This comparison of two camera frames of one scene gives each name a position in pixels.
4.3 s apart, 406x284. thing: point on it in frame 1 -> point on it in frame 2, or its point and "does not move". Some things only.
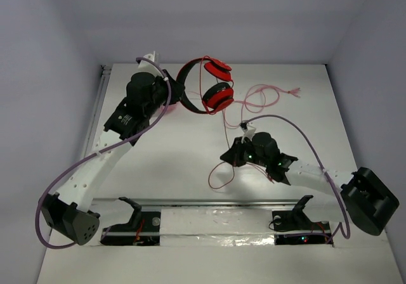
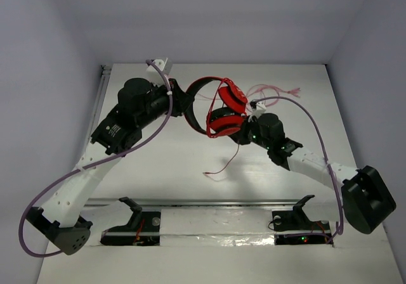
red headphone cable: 224,133 -> 209,116
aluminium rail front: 196,202 does not move
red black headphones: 219,96 -> 228,118
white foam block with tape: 193,227 does not move
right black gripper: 236,149 -> 240,136
